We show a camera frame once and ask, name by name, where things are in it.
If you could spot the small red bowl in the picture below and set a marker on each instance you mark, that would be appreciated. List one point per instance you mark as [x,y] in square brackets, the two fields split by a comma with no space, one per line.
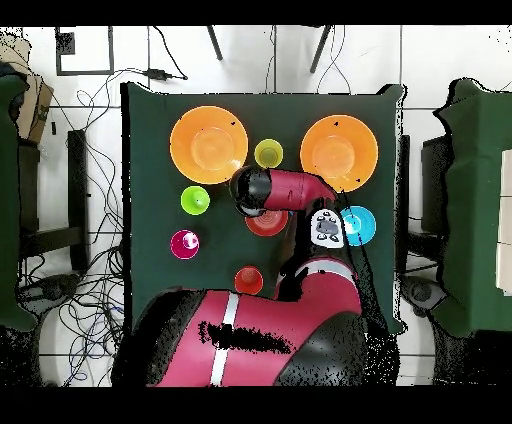
[268,224]

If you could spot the large orange bowl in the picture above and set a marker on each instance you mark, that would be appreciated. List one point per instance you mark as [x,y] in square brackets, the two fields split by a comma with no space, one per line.
[208,140]
[340,152]

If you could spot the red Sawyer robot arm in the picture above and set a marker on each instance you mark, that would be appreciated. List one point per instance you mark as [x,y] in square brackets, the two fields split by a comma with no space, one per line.
[288,192]

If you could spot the yellow cup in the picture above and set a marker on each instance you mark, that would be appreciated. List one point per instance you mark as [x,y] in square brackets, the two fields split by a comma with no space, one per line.
[268,154]

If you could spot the green cup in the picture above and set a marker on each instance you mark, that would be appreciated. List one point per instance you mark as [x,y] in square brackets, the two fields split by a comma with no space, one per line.
[195,200]

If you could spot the orange cup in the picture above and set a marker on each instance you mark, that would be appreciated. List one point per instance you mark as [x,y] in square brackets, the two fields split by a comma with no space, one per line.
[248,280]

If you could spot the red cup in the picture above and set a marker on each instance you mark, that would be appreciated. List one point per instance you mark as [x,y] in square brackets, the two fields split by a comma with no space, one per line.
[184,244]

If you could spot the light blue bowl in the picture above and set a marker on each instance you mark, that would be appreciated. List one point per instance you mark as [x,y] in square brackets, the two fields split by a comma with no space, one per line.
[362,224]

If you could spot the dark green tablecloth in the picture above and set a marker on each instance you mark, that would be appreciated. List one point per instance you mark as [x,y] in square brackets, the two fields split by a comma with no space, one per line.
[160,160]

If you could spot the black power adapter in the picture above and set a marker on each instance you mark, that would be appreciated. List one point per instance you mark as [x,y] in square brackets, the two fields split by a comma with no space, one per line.
[156,74]

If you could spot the black tripod leg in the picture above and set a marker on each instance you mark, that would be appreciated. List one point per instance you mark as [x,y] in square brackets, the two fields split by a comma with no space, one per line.
[214,43]
[321,48]

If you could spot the black stand base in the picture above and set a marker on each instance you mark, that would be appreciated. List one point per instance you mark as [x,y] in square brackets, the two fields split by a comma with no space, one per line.
[56,286]
[422,292]

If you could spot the green cloth covered table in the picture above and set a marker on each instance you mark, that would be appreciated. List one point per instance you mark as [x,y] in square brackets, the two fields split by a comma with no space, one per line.
[476,200]
[8,200]

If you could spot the cardboard box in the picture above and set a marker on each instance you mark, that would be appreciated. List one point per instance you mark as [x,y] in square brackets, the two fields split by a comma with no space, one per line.
[36,104]

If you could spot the white stacked boxes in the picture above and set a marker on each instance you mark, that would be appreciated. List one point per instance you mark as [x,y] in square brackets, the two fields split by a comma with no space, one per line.
[506,220]

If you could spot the black bench frame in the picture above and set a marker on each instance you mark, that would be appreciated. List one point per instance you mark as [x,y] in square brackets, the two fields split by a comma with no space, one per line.
[78,180]

